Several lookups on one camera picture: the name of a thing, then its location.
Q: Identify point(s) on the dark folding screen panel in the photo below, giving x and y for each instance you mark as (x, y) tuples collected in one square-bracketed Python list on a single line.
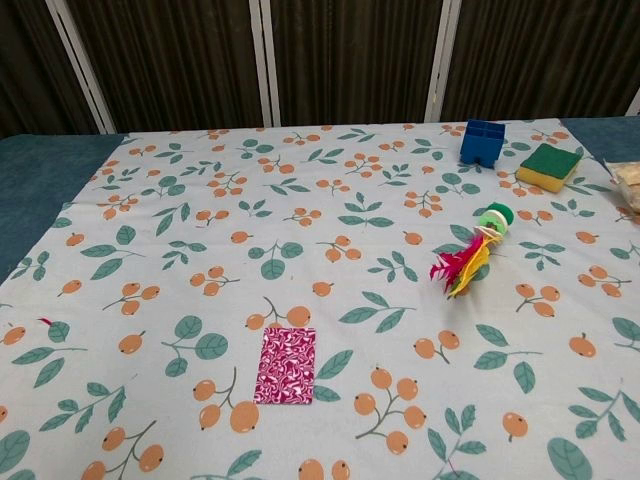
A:
[(540, 55), (25, 65), (350, 60), (170, 60)]

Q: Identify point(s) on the yellow sponge with green pad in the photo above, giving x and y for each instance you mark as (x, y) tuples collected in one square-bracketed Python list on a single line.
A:
[(547, 162)]

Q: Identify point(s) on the blue plastic divided box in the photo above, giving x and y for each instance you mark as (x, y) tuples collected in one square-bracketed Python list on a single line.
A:
[(480, 145)]

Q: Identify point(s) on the floral fruit-print tablecloth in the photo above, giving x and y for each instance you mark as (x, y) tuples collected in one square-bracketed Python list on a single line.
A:
[(350, 350)]

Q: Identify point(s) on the pink white patterned card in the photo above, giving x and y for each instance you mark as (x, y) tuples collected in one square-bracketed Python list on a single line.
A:
[(286, 366)]

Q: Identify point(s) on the clear plastic bag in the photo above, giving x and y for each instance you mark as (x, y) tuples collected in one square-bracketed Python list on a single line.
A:
[(627, 185)]

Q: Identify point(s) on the colourful feather shuttlecock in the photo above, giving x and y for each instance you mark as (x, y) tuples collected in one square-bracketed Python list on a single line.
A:
[(495, 220)]

